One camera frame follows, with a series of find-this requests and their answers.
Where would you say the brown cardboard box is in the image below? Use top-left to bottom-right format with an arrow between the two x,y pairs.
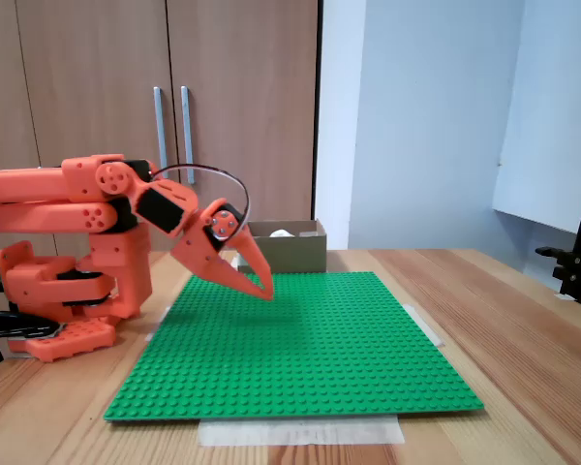
236,218 -> 328,275

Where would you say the narrow translucent tape strip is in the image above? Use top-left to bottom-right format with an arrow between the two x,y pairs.
144,304 -> 171,343
401,302 -> 444,348

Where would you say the green studded baseplate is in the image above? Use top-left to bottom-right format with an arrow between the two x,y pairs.
102,270 -> 485,423

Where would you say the wide translucent tape strip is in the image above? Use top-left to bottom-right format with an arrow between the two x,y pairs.
197,416 -> 407,448

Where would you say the black table clamp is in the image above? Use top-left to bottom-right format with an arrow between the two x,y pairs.
0,311 -> 67,340

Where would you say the brown wooden cabinet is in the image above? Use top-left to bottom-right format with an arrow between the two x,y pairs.
0,0 -> 323,253

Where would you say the thin gripper servo cable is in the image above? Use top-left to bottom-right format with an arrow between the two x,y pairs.
149,164 -> 251,243

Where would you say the silver cabinet door handle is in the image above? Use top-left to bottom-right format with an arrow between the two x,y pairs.
153,85 -> 170,181
180,85 -> 197,185

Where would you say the black camera stand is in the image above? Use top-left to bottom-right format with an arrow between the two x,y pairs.
535,142 -> 581,305

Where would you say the white wall panel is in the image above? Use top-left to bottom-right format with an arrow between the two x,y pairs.
491,0 -> 581,236

